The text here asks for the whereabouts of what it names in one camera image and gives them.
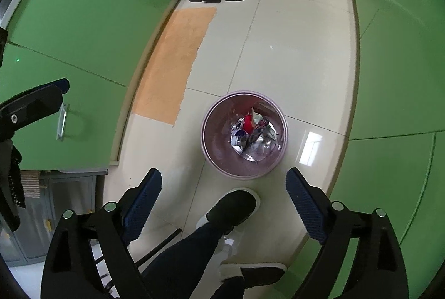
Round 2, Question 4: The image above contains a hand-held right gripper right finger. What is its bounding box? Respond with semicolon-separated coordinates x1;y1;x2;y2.
286;167;410;299

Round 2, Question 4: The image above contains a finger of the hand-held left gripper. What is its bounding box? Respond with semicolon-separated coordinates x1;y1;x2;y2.
0;78;70;141

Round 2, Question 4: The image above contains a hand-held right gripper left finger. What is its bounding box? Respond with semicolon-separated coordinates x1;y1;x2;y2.
41;167;163;299

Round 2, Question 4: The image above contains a clear plastic bottle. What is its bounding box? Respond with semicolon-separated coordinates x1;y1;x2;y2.
231;132;282;162

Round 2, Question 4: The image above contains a dark printed wrapper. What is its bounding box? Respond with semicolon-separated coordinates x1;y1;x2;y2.
251;118;277;144

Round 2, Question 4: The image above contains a beige snack packet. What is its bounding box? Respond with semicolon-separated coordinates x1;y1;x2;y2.
250;107;265;126

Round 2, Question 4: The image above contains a pink trash bin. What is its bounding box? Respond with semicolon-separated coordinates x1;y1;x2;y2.
201;90;289;180

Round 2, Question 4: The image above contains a black rod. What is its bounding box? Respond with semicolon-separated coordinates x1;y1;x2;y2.
135;229;182;266

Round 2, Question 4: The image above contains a grey cabinet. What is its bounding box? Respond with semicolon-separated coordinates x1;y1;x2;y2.
0;168;107;266

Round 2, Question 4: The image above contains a dark trouser leg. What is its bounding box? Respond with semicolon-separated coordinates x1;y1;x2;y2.
141;220;230;299
209;276;247;299

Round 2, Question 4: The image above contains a black white shoe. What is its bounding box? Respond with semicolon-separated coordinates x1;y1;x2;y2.
220;262;288;286
196;188;261;240

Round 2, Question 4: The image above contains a green cabinet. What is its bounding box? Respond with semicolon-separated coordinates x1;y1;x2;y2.
0;0;185;171
323;0;445;299

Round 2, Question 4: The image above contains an orange floor mat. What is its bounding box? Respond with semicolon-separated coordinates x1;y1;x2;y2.
131;7;218;126

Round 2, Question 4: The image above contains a silver cabinet handle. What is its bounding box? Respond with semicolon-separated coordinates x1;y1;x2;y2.
56;102;69;141

